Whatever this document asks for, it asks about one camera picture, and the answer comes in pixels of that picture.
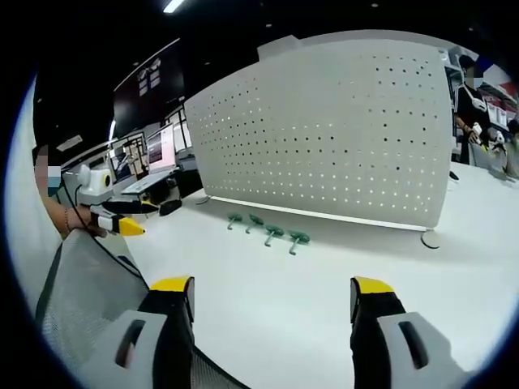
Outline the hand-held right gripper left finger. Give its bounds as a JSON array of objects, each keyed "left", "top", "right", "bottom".
[{"left": 79, "top": 275, "right": 196, "bottom": 389}]

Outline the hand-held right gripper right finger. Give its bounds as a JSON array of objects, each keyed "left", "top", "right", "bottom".
[{"left": 350, "top": 276, "right": 480, "bottom": 389}]

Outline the white perforated mounting plate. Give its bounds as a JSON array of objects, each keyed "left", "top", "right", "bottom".
[{"left": 183, "top": 37, "right": 454, "bottom": 249}]

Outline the person's left hand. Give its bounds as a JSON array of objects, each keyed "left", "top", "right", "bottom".
[{"left": 60, "top": 204, "right": 109, "bottom": 239}]

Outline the grey keyboard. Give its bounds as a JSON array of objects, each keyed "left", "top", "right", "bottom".
[{"left": 120, "top": 168, "right": 182, "bottom": 196}]

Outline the computer monitor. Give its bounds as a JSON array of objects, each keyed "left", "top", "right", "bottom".
[
  {"left": 108, "top": 139, "right": 148, "bottom": 183},
  {"left": 146, "top": 122, "right": 177, "bottom": 174}
]

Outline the small black case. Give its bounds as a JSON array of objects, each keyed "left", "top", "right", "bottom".
[{"left": 158, "top": 199, "right": 182, "bottom": 217}]

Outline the grey mesh chair back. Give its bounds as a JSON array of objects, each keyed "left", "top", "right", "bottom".
[{"left": 35, "top": 229, "right": 248, "bottom": 389}]

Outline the white partition panel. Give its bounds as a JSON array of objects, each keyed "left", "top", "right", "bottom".
[{"left": 256, "top": 35, "right": 302, "bottom": 62}]

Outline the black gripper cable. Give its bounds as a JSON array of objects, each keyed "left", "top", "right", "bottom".
[{"left": 59, "top": 177, "right": 149, "bottom": 283}]

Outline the large black wall screen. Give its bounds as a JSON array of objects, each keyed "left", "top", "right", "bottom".
[{"left": 113, "top": 37, "right": 188, "bottom": 139}]

